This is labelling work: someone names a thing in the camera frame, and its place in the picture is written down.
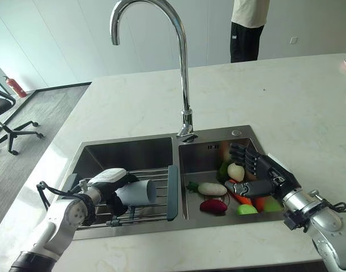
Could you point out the white wall outlet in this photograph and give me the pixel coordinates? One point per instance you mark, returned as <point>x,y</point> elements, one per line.
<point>294,40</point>

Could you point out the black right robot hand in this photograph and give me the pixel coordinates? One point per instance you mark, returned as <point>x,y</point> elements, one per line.
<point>267,175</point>

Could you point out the red fire extinguisher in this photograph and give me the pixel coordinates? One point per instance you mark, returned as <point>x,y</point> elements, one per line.
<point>17,87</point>

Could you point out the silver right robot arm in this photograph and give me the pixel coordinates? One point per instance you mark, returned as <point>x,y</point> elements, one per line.
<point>322,221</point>

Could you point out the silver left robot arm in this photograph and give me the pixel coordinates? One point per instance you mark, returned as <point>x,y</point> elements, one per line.
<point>62,215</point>

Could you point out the black office chair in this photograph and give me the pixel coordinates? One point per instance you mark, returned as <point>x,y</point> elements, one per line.
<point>3,107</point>

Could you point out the light green toy fruit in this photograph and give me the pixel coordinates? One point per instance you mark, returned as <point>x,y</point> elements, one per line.
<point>272,206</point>
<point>247,210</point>

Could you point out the chrome gooseneck faucet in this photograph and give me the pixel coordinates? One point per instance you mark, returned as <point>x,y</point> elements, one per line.
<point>185,85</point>

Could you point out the person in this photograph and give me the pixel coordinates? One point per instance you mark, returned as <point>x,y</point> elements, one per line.
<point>246,34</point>

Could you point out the white toy onion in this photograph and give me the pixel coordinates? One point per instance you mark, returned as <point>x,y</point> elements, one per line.
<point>236,171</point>

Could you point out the orange toy vegetable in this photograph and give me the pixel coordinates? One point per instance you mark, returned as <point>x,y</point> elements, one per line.
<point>259,203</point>

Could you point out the round metal sink button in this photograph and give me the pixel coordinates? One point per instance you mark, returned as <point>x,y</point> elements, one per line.
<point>236,132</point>

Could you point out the metal sink drying rack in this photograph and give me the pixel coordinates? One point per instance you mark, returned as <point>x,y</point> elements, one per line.
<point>172,195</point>

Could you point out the white toy radish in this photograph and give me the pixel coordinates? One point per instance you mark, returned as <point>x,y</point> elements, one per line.
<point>212,189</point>

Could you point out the green toy pepper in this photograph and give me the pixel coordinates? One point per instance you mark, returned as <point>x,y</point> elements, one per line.
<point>224,170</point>

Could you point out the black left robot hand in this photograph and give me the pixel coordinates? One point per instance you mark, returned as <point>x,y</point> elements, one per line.
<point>110,175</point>

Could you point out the dark red toy beet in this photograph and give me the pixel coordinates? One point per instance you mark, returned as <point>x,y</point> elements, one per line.
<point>213,206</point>

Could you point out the stainless steel double sink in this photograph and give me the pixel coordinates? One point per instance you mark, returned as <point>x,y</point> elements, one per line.
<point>133,153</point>

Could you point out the orange toy carrot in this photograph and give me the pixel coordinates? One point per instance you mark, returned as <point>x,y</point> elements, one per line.
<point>242,199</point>

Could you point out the white cup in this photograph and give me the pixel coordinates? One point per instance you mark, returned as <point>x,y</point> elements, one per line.
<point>138,194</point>

